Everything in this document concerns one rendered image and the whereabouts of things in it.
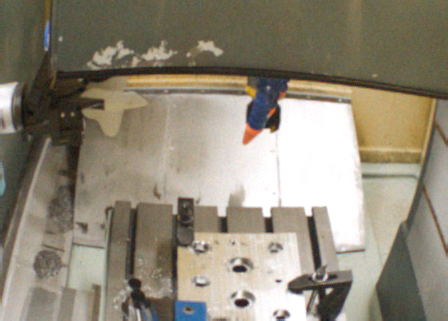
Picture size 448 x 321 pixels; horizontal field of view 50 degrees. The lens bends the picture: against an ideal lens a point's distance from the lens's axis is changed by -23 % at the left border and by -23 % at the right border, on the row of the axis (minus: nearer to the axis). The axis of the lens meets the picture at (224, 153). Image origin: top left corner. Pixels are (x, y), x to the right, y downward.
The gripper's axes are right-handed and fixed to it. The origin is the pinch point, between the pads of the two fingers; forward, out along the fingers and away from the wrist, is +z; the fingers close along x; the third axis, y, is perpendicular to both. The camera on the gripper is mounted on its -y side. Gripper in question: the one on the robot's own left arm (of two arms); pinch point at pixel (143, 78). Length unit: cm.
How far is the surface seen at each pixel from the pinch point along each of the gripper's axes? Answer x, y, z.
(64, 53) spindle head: 30.8, -18.2, -5.2
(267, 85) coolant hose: 19.4, -8.3, 11.8
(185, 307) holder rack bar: 22.6, 18.8, 3.6
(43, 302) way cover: -19, 70, -34
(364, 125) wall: -97, 67, 73
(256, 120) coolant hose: 18.4, -4.1, 11.1
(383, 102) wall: -96, 57, 80
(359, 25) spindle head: 32.5, -20.5, 15.9
